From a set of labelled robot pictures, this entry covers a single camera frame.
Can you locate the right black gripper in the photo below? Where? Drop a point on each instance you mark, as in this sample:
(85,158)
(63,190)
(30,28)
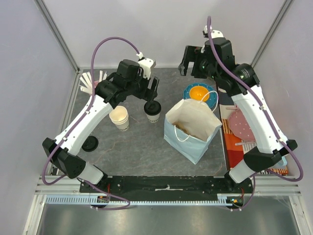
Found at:
(190,59)

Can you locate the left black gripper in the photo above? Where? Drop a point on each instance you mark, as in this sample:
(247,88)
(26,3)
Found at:
(147,94)

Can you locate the black plastic cup lid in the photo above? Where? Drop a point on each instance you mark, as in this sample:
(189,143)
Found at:
(152,108)

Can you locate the stack of white paper cups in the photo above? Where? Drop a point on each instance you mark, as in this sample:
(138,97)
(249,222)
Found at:
(120,118)

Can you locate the light blue paper bag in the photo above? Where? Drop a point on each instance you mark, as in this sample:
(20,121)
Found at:
(190,126)

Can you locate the brown cardboard cup carrier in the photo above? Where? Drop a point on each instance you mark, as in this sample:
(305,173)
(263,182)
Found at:
(188,130)

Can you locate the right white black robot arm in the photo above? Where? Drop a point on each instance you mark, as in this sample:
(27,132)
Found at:
(216,60)

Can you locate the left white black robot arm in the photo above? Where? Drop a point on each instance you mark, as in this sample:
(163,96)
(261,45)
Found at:
(131,78)

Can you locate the orange bowl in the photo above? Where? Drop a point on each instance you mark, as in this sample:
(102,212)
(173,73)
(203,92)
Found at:
(199,93)

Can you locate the blue dotted plate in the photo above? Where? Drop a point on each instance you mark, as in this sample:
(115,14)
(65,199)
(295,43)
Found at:
(211,102)

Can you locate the white wrapped straws bundle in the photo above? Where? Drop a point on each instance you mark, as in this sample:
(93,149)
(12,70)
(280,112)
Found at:
(86,81)

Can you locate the pink dotted plate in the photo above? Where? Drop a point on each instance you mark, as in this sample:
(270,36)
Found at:
(240,127)

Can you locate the colourful patterned placemat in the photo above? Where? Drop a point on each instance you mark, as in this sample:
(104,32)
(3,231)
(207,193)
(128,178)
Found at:
(235,148)

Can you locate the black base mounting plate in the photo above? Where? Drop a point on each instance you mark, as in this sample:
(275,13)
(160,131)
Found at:
(172,187)

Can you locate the light blue mug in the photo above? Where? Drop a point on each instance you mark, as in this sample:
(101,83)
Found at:
(282,162)

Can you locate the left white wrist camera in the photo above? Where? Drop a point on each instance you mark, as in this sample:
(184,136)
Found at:
(147,64)

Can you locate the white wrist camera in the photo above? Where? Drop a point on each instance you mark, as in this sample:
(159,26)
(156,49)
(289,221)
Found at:
(147,64)
(217,36)

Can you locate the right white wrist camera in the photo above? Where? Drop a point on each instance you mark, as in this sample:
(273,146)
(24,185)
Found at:
(217,36)

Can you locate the slotted cable duct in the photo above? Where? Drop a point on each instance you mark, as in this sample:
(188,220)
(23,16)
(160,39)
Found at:
(95,200)

